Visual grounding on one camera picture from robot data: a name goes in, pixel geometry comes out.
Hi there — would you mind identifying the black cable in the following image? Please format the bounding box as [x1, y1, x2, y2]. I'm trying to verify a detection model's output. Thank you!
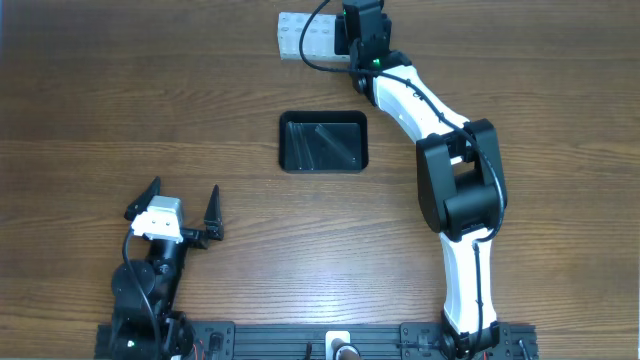
[298, 0, 507, 246]
[121, 229, 164, 360]

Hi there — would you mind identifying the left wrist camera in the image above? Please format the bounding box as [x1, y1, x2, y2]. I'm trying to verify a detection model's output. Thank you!
[130, 195, 185, 245]

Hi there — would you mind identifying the clear test tube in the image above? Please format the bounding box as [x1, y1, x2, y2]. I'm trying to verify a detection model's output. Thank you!
[287, 122, 302, 170]
[314, 123, 360, 166]

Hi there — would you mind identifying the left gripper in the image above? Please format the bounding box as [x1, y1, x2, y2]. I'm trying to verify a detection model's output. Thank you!
[123, 176, 225, 250]

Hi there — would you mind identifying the mounting rail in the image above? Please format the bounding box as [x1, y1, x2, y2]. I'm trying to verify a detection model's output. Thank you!
[94, 321, 540, 360]

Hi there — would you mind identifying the black tray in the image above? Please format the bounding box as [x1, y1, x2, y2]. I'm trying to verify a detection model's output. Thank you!
[278, 109, 370, 175]

